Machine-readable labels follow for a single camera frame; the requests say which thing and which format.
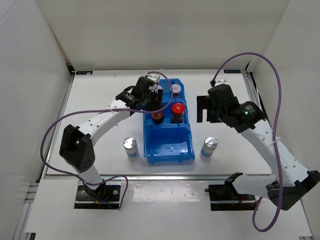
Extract red-lid chili sauce jar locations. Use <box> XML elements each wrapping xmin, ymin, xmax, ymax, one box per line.
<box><xmin>151</xmin><ymin>111</ymin><xmax>165</xmax><ymax>125</ymax></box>

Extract white-lid sauce jar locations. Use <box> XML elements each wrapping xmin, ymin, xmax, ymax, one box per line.
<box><xmin>171</xmin><ymin>84</ymin><xmax>182</xmax><ymax>98</ymax></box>

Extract blue-label white seasoning bottle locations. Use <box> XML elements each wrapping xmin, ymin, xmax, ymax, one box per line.
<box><xmin>123</xmin><ymin>136</ymin><xmax>139</xmax><ymax>160</ymax></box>

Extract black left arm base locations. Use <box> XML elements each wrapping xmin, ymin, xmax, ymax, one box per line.
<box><xmin>74</xmin><ymin>181</ymin><xmax>122</xmax><ymax>210</ymax></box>

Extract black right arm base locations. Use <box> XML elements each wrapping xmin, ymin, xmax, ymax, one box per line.
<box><xmin>204</xmin><ymin>184</ymin><xmax>257</xmax><ymax>212</ymax></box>

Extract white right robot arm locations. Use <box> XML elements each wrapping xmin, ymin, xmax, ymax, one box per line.
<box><xmin>196</xmin><ymin>84</ymin><xmax>320</xmax><ymax>211</ymax></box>

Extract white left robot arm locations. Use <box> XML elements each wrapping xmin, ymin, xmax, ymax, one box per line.
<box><xmin>59</xmin><ymin>73</ymin><xmax>160</xmax><ymax>200</ymax></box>

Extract blue three-compartment plastic bin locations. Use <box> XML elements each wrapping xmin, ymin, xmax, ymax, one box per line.
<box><xmin>143</xmin><ymin>78</ymin><xmax>195</xmax><ymax>164</ymax></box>

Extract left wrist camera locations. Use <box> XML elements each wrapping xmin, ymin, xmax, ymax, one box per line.
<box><xmin>145</xmin><ymin>73</ymin><xmax>160</xmax><ymax>92</ymax></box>

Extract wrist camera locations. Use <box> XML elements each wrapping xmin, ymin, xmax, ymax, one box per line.
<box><xmin>145</xmin><ymin>73</ymin><xmax>160</xmax><ymax>92</ymax></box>
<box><xmin>210</xmin><ymin>78</ymin><xmax>228</xmax><ymax>87</ymax></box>

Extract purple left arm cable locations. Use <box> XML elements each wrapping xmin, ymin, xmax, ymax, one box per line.
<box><xmin>40</xmin><ymin>71</ymin><xmax>175</xmax><ymax>210</ymax></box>

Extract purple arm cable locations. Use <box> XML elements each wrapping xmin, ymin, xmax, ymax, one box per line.
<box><xmin>209</xmin><ymin>51</ymin><xmax>283</xmax><ymax>232</ymax></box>
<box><xmin>40</xmin><ymin>71</ymin><xmax>175</xmax><ymax>210</ymax></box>

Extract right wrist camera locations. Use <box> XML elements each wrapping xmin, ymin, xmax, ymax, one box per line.
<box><xmin>210</xmin><ymin>78</ymin><xmax>228</xmax><ymax>87</ymax></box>

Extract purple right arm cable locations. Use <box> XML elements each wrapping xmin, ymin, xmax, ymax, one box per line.
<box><xmin>209</xmin><ymin>51</ymin><xmax>283</xmax><ymax>232</ymax></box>

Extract aluminium table edge rail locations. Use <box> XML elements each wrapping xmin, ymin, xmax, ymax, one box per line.
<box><xmin>41</xmin><ymin>173</ymin><xmax>270</xmax><ymax>181</ymax></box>

